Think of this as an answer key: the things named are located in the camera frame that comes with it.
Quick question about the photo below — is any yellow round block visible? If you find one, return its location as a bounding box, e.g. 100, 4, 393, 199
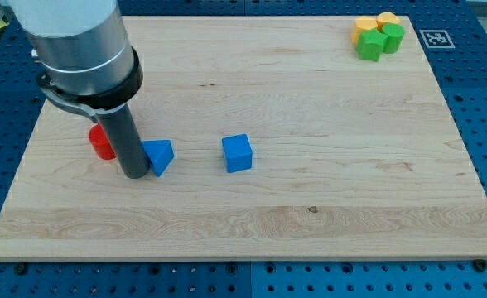
376, 12, 401, 31

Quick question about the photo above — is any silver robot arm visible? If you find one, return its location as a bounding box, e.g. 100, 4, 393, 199
3, 0, 150, 179

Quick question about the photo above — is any white fiducial marker tag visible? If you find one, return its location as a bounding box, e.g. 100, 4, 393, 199
420, 29, 455, 49

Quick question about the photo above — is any green cylinder block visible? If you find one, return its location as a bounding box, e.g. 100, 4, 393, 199
382, 23, 405, 54

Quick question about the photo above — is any blue cube block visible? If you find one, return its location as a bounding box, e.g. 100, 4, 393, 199
222, 134, 253, 173

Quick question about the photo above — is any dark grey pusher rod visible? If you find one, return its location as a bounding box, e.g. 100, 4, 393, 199
95, 103, 150, 179

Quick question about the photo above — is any wooden board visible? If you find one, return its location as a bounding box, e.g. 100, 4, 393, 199
0, 16, 487, 262

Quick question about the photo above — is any yellow hexagon block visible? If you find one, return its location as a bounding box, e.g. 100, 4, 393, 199
350, 16, 378, 44

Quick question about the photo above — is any green star block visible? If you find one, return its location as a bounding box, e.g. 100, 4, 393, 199
355, 28, 388, 62

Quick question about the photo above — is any black flange with metal bracket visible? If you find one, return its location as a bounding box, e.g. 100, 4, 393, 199
36, 47, 143, 123

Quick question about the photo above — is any blue triangle block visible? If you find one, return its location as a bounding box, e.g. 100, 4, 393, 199
142, 139, 174, 177

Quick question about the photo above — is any red cylinder block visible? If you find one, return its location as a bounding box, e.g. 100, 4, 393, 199
88, 123, 116, 161

